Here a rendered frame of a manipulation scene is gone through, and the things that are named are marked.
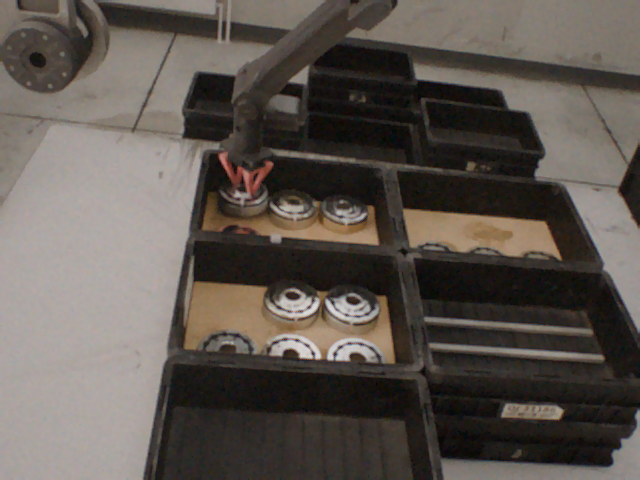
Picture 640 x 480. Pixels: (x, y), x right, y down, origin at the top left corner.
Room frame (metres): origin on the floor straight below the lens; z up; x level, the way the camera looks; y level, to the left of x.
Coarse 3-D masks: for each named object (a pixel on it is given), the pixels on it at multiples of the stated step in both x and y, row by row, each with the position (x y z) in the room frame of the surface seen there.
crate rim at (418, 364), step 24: (192, 240) 1.05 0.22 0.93; (216, 240) 1.06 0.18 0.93; (240, 240) 1.07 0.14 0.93; (264, 240) 1.08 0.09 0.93; (408, 288) 1.01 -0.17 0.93; (408, 312) 0.95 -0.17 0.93; (264, 360) 0.79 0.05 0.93; (288, 360) 0.79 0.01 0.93; (312, 360) 0.80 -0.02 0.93; (336, 360) 0.81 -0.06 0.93
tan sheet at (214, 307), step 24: (216, 288) 1.04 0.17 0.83; (240, 288) 1.05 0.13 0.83; (264, 288) 1.06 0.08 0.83; (192, 312) 0.97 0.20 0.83; (216, 312) 0.98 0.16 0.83; (240, 312) 0.99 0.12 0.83; (384, 312) 1.05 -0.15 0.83; (192, 336) 0.91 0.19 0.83; (264, 336) 0.94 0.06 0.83; (312, 336) 0.95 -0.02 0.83; (336, 336) 0.96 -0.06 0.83; (360, 336) 0.97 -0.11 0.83; (384, 336) 0.98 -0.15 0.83
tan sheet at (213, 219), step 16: (208, 192) 1.35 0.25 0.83; (208, 208) 1.29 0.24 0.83; (368, 208) 1.38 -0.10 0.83; (208, 224) 1.23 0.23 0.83; (224, 224) 1.24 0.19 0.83; (256, 224) 1.26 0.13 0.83; (272, 224) 1.27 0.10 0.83; (320, 224) 1.29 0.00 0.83; (368, 224) 1.32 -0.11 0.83; (336, 240) 1.24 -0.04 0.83; (352, 240) 1.25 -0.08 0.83; (368, 240) 1.26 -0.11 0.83
